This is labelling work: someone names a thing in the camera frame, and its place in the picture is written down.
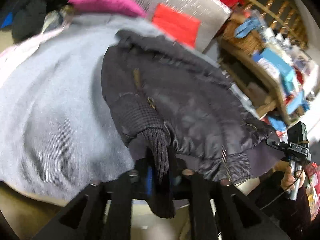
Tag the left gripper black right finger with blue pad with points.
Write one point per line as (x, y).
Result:
(218, 211)

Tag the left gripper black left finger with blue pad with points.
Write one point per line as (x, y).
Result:
(101, 210)

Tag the dark quilted bomber jacket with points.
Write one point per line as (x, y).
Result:
(166, 102)

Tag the person's right hand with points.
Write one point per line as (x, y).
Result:
(287, 183)

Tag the light blue cardboard box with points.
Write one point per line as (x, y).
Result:
(287, 73)

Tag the wooden side table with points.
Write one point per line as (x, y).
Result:
(253, 81)

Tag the white patterned tissue box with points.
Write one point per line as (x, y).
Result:
(267, 66)

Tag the grey fleece blanket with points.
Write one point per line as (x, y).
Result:
(62, 104)

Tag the wicker basket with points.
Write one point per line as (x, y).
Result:
(249, 44)

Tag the light blue cloth in basket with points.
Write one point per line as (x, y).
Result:
(244, 29)

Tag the red-orange pillow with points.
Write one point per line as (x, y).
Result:
(180, 26)

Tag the silver foil insulation panel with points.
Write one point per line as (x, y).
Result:
(211, 13)

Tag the clear plastic bag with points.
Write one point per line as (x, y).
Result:
(58, 18)

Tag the black puffer coat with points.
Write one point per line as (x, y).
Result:
(28, 16)

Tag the magenta pillow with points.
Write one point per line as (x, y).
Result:
(123, 7)

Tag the blue jacket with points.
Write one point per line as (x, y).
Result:
(7, 21)

